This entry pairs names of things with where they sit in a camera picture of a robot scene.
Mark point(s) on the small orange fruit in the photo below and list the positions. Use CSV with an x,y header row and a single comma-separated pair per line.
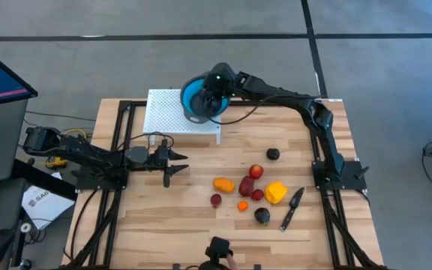
x,y
243,205

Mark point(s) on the person's hand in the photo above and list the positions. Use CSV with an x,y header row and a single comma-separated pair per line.
x,y
232,261

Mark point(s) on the dark green avocado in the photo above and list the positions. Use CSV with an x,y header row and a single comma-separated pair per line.
x,y
262,215

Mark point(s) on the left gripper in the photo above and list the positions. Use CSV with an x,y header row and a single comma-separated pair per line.
x,y
162,155

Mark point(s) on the black table clamp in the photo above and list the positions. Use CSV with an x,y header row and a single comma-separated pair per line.
x,y
176,267
257,267

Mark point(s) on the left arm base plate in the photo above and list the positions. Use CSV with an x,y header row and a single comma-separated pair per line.
x,y
99,183

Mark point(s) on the black desk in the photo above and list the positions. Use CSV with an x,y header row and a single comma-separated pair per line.
x,y
32,176

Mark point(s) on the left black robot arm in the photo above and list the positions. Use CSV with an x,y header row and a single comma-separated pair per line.
x,y
81,152

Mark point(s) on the small dark red fruit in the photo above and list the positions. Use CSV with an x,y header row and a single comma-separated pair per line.
x,y
216,200

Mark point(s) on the yellow bell pepper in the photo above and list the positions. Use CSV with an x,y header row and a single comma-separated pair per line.
x,y
275,192

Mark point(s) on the large dark red fruit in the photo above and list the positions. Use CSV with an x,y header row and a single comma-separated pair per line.
x,y
246,186

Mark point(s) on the white perforated metal rack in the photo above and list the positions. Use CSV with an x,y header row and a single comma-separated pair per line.
x,y
163,112

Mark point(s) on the dark purple plum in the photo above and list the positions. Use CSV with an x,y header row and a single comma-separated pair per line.
x,y
273,153

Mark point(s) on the white tape roll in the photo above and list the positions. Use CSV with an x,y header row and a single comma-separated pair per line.
x,y
26,227

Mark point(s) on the blue bowl grey rim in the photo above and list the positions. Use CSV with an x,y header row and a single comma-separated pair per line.
x,y
186,97

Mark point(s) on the red apple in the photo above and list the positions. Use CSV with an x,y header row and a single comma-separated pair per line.
x,y
256,171

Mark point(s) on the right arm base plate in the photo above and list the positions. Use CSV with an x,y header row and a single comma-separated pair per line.
x,y
351,180

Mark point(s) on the white printed paper sheet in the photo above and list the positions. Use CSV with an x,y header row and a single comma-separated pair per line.
x,y
45,204

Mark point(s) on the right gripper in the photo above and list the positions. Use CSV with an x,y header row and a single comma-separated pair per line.
x,y
214,92

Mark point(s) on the orange mango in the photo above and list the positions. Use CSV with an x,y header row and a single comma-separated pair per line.
x,y
224,185

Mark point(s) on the black kitchen knife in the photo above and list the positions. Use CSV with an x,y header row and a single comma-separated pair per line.
x,y
292,208

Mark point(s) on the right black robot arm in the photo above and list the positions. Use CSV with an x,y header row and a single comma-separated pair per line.
x,y
313,108

